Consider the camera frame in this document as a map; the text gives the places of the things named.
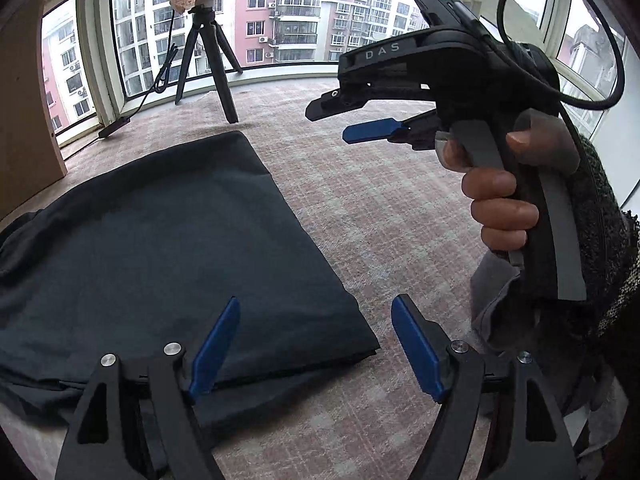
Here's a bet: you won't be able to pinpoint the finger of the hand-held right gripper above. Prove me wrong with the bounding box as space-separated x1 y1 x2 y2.
343 110 443 153
306 87 436 122

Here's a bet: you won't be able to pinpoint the black pants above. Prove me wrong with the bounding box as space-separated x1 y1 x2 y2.
0 130 381 466

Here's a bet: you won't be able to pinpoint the person's right forearm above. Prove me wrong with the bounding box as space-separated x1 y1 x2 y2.
537 130 640 411

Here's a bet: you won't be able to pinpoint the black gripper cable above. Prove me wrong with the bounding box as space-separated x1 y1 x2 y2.
500 0 628 111

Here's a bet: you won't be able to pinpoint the wooden board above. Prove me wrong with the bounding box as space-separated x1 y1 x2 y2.
0 0 68 221

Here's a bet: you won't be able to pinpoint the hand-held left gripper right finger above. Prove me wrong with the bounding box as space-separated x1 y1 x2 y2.
391 293 583 480

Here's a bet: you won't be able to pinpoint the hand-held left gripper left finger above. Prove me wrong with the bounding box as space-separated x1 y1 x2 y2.
54 296 242 480

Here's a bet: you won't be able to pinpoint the person's right hand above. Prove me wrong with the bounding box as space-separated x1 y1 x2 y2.
435 109 583 256

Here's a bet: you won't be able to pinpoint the black tripod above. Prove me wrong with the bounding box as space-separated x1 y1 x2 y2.
175 0 244 124

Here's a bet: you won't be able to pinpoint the black ring light cable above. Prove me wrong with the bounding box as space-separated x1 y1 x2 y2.
97 10 186 140

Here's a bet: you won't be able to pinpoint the pink white apartment building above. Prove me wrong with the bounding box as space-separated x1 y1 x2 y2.
42 0 436 131

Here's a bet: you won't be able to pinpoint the white window frame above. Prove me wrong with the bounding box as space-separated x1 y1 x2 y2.
70 0 640 151

